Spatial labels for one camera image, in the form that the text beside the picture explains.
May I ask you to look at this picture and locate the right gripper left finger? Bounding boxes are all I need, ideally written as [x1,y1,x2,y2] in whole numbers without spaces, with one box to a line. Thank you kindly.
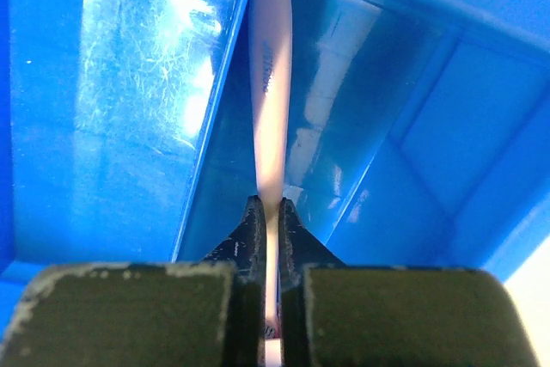
[1,196,266,366]

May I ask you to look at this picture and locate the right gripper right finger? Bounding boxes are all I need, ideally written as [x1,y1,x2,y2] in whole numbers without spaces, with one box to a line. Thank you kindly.
[278,199,538,366]

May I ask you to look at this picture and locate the pink toothbrush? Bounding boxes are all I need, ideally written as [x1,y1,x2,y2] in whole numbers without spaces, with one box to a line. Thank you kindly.
[248,0,292,366]

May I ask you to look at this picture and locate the blue plastic bin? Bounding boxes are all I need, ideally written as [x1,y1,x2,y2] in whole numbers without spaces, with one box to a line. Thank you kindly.
[1,0,549,322]

